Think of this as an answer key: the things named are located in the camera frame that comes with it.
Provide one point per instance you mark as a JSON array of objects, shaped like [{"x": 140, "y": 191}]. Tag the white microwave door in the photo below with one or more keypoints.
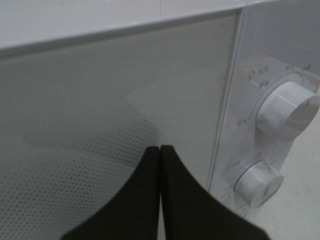
[{"x": 78, "y": 112}]

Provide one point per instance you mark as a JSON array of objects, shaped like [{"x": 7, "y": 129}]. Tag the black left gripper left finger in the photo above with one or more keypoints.
[{"x": 133, "y": 213}]

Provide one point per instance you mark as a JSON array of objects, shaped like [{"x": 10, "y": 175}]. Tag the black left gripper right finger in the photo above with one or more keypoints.
[{"x": 191, "y": 213}]

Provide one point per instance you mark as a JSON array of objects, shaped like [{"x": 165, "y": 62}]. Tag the white microwave knob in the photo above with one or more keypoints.
[
  {"x": 287, "y": 111},
  {"x": 258, "y": 184}
]

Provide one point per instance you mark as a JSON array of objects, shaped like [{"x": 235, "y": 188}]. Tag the white microwave oven body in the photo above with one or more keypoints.
[{"x": 277, "y": 41}]

